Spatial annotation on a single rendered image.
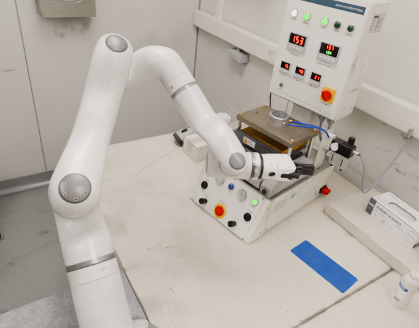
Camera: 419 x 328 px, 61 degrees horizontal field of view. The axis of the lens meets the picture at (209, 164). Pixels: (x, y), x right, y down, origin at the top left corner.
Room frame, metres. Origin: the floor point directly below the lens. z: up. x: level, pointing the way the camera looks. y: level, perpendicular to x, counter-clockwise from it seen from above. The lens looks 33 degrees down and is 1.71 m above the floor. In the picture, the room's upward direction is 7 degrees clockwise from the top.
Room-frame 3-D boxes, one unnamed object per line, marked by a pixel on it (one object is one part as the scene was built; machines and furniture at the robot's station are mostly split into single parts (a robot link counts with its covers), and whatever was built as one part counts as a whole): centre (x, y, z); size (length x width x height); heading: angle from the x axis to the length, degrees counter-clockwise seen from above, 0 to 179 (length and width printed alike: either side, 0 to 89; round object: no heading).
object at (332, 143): (1.20, -0.49, 1.05); 0.15 x 0.05 x 0.15; 47
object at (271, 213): (1.24, -0.25, 0.84); 0.53 x 0.37 x 0.17; 137
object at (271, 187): (1.11, -0.29, 0.96); 0.26 x 0.05 x 0.07; 137
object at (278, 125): (1.27, -0.28, 1.08); 0.31 x 0.24 x 0.13; 47
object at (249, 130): (1.26, -0.25, 1.07); 0.22 x 0.17 x 0.10; 47
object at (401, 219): (1.11, -0.78, 0.83); 0.23 x 0.12 x 0.07; 31
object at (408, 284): (0.77, -0.67, 0.82); 0.05 x 0.05 x 0.14
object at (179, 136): (1.66, 0.11, 0.79); 0.20 x 0.08 x 0.08; 125
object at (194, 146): (1.55, 0.04, 0.80); 0.19 x 0.13 x 0.09; 125
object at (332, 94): (1.39, -0.37, 1.25); 0.33 x 0.16 x 0.64; 47
